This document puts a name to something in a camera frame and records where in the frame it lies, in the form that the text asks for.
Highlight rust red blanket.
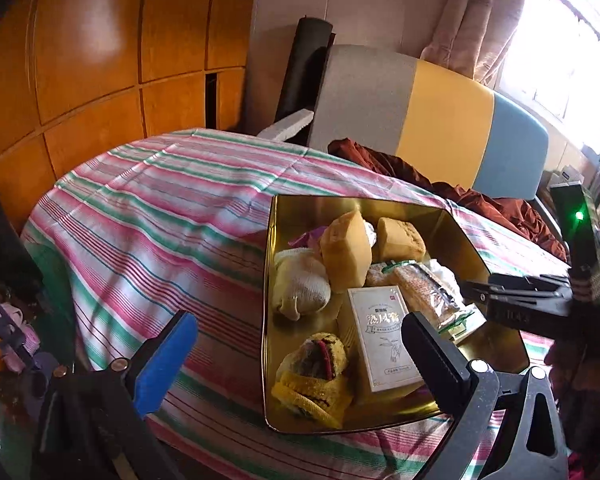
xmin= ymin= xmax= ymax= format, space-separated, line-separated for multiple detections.
xmin=327 ymin=138 xmax=568 ymax=262

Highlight wooden wardrobe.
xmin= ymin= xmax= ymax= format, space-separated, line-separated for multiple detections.
xmin=0 ymin=0 xmax=253 ymax=229

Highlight striped bed sheet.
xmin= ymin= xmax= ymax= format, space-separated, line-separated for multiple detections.
xmin=19 ymin=128 xmax=571 ymax=480

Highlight black rolled mat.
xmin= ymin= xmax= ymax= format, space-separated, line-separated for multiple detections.
xmin=275 ymin=16 xmax=335 ymax=120

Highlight yellow sponge block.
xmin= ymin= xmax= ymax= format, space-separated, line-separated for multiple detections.
xmin=377 ymin=217 xmax=427 ymax=261
xmin=320 ymin=210 xmax=372 ymax=292

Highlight yellow sponge block front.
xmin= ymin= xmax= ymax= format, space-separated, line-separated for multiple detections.
xmin=320 ymin=210 xmax=372 ymax=292

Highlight cracker pack green ends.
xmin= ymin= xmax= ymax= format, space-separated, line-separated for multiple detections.
xmin=365 ymin=260 xmax=415 ymax=287

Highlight pink checked curtain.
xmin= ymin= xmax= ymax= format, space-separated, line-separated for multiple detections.
xmin=420 ymin=0 xmax=524 ymax=86

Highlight purple cartoon snack packet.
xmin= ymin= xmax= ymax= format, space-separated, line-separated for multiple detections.
xmin=288 ymin=226 xmax=326 ymax=252

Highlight cream sock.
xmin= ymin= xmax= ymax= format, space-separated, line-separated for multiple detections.
xmin=272 ymin=248 xmax=332 ymax=322

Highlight gold metal tin box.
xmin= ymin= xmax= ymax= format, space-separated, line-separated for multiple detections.
xmin=260 ymin=193 xmax=531 ymax=436

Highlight yellow dark knitted sock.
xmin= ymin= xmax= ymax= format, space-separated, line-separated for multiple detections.
xmin=271 ymin=333 xmax=353 ymax=429

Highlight grey yellow blue headboard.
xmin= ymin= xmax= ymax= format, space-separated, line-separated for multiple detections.
xmin=308 ymin=44 xmax=548 ymax=200

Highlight beige tea box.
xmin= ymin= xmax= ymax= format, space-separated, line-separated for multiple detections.
xmin=348 ymin=286 xmax=424 ymax=401

